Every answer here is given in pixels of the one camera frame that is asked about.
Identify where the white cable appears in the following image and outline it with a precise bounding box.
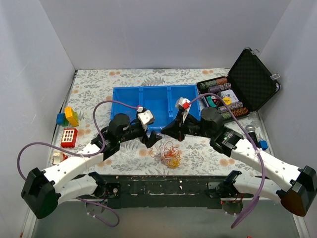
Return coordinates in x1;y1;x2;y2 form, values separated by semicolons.
148;141;174;164

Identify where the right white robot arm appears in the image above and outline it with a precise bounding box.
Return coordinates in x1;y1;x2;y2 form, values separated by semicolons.
161;108;317;217

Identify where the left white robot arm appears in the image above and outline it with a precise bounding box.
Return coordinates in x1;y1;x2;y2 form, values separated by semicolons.
21;110;162;219

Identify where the middle blue bin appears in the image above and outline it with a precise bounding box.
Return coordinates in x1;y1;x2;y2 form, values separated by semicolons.
139;86;171;133

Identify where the blue bin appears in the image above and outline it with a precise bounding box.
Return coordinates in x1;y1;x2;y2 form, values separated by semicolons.
170;85;201;121
139;86;171;133
110;86;143;132

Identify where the right blue bin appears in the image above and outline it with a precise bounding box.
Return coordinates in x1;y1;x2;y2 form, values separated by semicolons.
170;85;201;121

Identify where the left blue bin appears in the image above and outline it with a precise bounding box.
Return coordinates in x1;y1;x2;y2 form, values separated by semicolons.
110;86;143;132

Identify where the yellow dealer chip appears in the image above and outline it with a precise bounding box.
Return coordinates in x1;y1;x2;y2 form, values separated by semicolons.
222;97;231;105

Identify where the floral table mat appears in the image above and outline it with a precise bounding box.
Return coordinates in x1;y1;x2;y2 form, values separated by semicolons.
67;68;258;176

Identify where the colourful block stack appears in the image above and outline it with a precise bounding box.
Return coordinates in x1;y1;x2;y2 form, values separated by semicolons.
56;107;79;127

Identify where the red white window block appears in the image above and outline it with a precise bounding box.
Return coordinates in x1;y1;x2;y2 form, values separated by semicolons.
60;128;78;148

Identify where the black microphone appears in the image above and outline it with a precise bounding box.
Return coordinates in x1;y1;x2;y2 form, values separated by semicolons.
245;124;259;147

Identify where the black poker chip case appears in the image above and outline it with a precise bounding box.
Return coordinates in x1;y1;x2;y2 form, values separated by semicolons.
197;47;282;122

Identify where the small white red toy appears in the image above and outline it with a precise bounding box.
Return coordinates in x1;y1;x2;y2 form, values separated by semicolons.
52;152;68;165

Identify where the small blue block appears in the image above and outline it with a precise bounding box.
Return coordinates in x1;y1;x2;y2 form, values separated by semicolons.
259;140;268;151

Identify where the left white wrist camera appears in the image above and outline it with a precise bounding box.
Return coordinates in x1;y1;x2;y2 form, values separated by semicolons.
137;106;155;131

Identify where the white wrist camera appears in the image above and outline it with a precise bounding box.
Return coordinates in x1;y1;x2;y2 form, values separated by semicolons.
175;97;191;123
137;106;155;131

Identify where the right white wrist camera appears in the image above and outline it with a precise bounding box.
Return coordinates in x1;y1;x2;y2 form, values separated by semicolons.
175;97;191;123

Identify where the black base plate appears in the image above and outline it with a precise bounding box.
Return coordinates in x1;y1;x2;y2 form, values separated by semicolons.
44;175;254;210

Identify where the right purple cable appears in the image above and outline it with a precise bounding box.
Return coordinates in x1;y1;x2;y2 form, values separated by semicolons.
188;94;266;229

